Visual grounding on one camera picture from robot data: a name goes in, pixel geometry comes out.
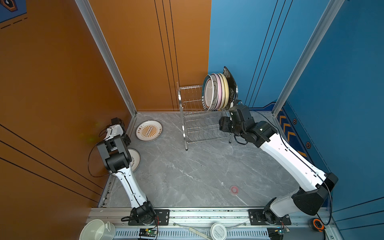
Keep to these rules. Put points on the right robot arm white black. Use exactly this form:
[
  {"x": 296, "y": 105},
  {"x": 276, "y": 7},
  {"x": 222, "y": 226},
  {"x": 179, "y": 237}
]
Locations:
[{"x": 315, "y": 186}]

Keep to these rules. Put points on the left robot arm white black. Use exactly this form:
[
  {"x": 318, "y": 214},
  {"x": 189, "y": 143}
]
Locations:
[{"x": 117, "y": 161}]

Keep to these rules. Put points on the white plate orange sunburst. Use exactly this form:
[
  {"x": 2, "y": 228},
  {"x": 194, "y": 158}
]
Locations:
[{"x": 149, "y": 130}]

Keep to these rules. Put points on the green circuit board right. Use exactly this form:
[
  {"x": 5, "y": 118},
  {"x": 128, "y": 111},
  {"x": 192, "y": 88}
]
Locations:
[{"x": 277, "y": 233}]

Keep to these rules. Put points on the white plate dark green rim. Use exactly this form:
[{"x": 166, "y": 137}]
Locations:
[{"x": 207, "y": 92}]

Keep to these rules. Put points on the clear plastic measuring cup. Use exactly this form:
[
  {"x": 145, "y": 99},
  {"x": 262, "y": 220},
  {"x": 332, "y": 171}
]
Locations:
[{"x": 98, "y": 230}]

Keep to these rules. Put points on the green circuit board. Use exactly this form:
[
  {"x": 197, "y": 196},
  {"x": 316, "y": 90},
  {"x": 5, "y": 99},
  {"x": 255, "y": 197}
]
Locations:
[
  {"x": 277, "y": 233},
  {"x": 148, "y": 234}
]

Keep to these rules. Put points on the white plate red characters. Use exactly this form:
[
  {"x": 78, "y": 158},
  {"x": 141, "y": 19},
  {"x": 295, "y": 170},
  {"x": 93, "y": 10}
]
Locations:
[{"x": 136, "y": 159}]

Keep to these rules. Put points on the pink round plate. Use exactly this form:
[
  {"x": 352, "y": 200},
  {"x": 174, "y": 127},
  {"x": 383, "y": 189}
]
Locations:
[{"x": 219, "y": 91}]

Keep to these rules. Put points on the green circuit board left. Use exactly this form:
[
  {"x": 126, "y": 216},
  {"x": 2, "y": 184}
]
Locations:
[{"x": 148, "y": 234}]

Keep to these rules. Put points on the aluminium front rail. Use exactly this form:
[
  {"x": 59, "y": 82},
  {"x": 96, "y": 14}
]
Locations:
[{"x": 237, "y": 222}]

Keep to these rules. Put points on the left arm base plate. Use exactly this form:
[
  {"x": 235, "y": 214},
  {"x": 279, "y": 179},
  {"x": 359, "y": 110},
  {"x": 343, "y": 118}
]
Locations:
[{"x": 160, "y": 218}]

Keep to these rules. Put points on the black floral square plate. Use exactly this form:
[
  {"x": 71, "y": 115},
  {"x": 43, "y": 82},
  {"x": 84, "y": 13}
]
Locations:
[{"x": 233, "y": 88}]

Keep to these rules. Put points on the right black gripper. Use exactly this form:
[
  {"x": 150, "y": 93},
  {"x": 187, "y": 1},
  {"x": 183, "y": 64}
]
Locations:
[{"x": 223, "y": 124}]

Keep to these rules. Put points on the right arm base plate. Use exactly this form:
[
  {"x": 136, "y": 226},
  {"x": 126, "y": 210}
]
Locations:
[{"x": 260, "y": 217}]

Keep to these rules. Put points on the cream round plate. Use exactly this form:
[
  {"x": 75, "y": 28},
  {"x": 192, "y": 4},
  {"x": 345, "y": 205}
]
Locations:
[{"x": 222, "y": 92}]

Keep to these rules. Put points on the orange black tape measure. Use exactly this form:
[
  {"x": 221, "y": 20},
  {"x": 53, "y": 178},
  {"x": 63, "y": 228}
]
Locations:
[{"x": 316, "y": 225}]

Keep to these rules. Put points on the yellow round plate with bear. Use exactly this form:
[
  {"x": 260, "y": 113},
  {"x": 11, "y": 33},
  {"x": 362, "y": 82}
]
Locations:
[{"x": 227, "y": 93}]

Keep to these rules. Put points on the steel two-tier dish rack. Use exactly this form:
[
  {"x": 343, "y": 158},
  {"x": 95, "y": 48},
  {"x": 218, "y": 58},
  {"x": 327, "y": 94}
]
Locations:
[{"x": 199, "y": 125}]

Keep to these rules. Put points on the wooden stick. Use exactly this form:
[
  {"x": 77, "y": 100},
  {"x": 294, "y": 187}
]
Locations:
[{"x": 200, "y": 234}]

